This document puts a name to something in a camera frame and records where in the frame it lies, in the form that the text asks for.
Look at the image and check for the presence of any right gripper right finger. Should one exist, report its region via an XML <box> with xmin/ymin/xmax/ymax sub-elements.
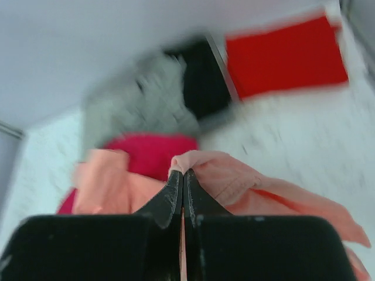
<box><xmin>183</xmin><ymin>169</ymin><xmax>234</xmax><ymax>280</ymax></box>

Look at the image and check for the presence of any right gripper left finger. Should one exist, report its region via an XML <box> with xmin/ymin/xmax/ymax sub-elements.
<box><xmin>134</xmin><ymin>171</ymin><xmax>183</xmax><ymax>280</ymax></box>

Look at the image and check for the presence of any magenta t shirt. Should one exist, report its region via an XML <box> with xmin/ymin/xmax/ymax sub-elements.
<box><xmin>57</xmin><ymin>134</ymin><xmax>198</xmax><ymax>215</ymax></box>

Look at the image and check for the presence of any salmon pink t shirt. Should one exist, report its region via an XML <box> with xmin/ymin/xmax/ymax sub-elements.
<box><xmin>71</xmin><ymin>148</ymin><xmax>372</xmax><ymax>281</ymax></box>

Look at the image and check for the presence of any black t shirt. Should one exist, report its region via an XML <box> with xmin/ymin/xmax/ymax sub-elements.
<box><xmin>164</xmin><ymin>37</ymin><xmax>231</xmax><ymax>121</ymax></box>

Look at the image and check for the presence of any grey t shirt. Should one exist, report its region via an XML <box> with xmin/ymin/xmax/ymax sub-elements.
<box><xmin>82</xmin><ymin>53</ymin><xmax>200</xmax><ymax>151</ymax></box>

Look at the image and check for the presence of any folded red t shirt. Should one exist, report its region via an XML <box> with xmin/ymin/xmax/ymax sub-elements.
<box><xmin>226</xmin><ymin>14</ymin><xmax>349</xmax><ymax>100</ymax></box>

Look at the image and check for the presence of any folded white t shirt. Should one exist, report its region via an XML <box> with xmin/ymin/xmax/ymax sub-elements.
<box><xmin>323</xmin><ymin>1</ymin><xmax>343</xmax><ymax>30</ymax></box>

